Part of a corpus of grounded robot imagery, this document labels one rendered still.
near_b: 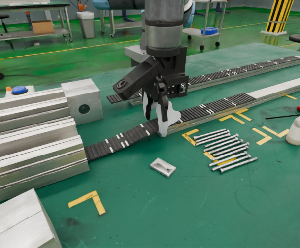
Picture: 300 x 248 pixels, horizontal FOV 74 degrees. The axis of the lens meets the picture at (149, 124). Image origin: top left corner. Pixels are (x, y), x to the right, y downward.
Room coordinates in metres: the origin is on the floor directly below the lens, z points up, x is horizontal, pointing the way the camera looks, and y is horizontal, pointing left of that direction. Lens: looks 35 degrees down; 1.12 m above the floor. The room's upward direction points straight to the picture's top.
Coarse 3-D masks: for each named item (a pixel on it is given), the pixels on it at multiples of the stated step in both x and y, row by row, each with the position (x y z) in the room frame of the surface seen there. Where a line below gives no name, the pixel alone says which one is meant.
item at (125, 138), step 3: (123, 132) 0.42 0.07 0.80; (120, 135) 0.41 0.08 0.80; (123, 135) 0.41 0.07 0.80; (126, 135) 0.40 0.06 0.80; (123, 138) 0.39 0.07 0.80; (126, 138) 0.40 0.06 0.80; (129, 138) 0.39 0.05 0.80; (123, 141) 0.39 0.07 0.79; (126, 141) 0.38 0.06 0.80; (129, 141) 0.38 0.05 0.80; (132, 141) 0.38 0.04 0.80; (126, 144) 0.37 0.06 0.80; (129, 144) 0.37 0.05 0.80
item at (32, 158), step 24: (72, 120) 0.38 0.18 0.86; (0, 144) 0.30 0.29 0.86; (24, 144) 0.32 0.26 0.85; (48, 144) 0.29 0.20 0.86; (72, 144) 0.29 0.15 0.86; (0, 168) 0.24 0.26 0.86; (24, 168) 0.25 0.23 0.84; (48, 168) 0.27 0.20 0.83; (72, 168) 0.29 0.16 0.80; (0, 192) 0.23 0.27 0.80; (24, 192) 0.24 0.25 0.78
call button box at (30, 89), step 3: (27, 87) 0.61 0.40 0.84; (30, 87) 0.61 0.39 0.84; (33, 87) 0.61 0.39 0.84; (27, 90) 0.58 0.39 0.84; (30, 90) 0.59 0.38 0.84; (33, 90) 0.59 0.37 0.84; (6, 93) 0.56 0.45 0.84; (9, 93) 0.56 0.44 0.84; (12, 93) 0.55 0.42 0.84; (15, 93) 0.55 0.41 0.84; (18, 93) 0.55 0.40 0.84; (21, 93) 0.56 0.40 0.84; (24, 93) 0.56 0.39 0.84; (6, 96) 0.54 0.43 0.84; (9, 96) 0.54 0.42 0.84
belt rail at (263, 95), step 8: (296, 80) 0.74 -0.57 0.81; (272, 88) 0.66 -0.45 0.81; (280, 88) 0.66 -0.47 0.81; (288, 88) 0.67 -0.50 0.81; (296, 88) 0.70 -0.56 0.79; (256, 96) 0.60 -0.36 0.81; (264, 96) 0.61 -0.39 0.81; (272, 96) 0.64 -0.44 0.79; (280, 96) 0.65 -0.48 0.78; (248, 104) 0.58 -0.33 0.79; (256, 104) 0.59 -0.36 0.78; (216, 112) 0.51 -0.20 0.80; (224, 112) 0.53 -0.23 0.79; (232, 112) 0.54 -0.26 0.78; (192, 120) 0.47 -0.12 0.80; (200, 120) 0.49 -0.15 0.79; (208, 120) 0.50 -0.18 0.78; (168, 128) 0.43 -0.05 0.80; (176, 128) 0.44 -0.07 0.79; (184, 128) 0.45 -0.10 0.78
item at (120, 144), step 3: (117, 135) 0.41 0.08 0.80; (114, 138) 0.40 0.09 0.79; (117, 138) 0.40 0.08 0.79; (120, 138) 0.40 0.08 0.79; (114, 141) 0.39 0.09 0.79; (117, 141) 0.39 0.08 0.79; (120, 141) 0.38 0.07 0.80; (117, 144) 0.37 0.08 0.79; (120, 144) 0.38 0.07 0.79; (123, 144) 0.37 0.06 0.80; (117, 147) 0.37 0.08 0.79; (120, 147) 0.36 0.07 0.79; (123, 147) 0.36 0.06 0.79
